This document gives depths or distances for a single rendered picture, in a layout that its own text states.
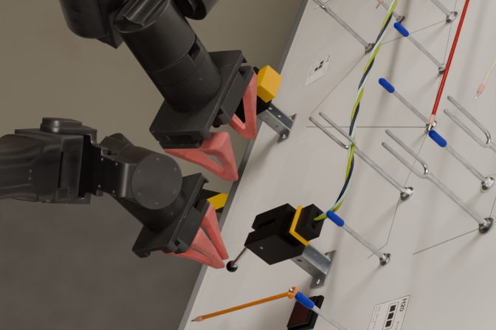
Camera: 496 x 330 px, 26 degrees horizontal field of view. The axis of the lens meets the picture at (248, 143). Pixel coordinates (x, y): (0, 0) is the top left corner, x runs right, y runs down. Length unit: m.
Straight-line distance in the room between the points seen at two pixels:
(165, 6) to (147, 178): 0.21
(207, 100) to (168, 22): 0.09
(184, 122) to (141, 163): 0.11
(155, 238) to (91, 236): 1.38
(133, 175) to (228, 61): 0.15
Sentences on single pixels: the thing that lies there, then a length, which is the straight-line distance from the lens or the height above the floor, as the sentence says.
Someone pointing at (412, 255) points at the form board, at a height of 1.17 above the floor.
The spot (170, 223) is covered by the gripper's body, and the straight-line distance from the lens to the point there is 1.18.
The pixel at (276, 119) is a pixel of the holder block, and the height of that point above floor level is 0.95.
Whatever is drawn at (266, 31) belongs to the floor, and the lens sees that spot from 3.01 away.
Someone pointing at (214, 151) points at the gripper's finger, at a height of 1.30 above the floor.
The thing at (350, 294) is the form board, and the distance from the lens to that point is 1.13.
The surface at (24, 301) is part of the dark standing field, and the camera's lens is 2.49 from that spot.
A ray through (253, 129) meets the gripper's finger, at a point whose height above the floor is 1.26.
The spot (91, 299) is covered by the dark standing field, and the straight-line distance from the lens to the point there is 2.47.
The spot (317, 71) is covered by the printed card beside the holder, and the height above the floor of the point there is 0.95.
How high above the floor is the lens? 2.05
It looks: 49 degrees down
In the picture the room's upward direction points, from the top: straight up
